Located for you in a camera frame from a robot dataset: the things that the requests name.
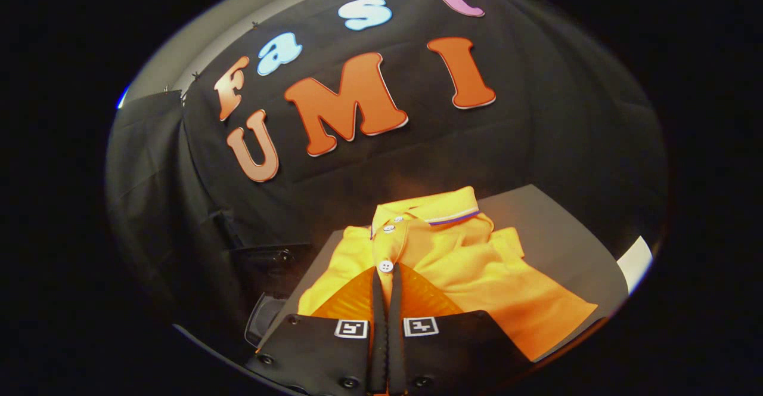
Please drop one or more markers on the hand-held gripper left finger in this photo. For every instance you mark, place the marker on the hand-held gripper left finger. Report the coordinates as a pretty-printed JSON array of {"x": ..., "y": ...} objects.
[{"x": 378, "y": 354}]

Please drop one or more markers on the yellow polo shirt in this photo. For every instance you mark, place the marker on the yellow polo shirt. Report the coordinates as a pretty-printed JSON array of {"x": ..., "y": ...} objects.
[{"x": 477, "y": 277}]

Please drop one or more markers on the dark grey washing machine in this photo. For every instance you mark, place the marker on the dark grey washing machine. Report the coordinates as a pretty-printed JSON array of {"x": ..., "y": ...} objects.
[{"x": 265, "y": 321}]

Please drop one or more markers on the row of cloth clips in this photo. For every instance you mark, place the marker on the row of cloth clips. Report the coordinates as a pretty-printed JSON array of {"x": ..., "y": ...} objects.
[{"x": 195, "y": 76}]

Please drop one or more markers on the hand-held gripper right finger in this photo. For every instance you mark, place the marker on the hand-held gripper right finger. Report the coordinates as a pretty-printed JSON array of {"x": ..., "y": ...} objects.
[{"x": 396, "y": 354}]

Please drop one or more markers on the white panel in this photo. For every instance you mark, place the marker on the white panel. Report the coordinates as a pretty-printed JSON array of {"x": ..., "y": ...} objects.
[{"x": 635, "y": 262}]

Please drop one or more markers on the black backdrop cloth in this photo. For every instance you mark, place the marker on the black backdrop cloth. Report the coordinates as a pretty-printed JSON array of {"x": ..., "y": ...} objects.
[{"x": 477, "y": 145}]

